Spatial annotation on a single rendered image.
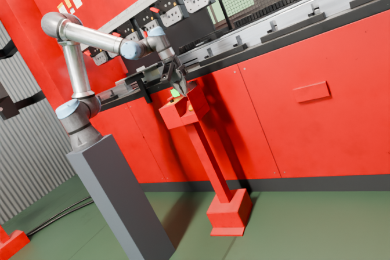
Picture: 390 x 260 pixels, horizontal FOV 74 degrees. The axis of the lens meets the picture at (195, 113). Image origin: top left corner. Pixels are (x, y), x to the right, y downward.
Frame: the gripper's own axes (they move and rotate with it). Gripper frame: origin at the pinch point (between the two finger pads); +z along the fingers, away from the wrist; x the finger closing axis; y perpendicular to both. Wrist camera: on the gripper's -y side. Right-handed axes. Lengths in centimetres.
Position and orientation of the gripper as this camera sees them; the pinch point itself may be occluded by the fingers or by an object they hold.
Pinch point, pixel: (184, 94)
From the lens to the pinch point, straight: 132.0
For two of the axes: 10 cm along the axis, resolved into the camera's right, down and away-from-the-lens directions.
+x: -8.2, 2.4, 5.1
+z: 4.3, 8.5, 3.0
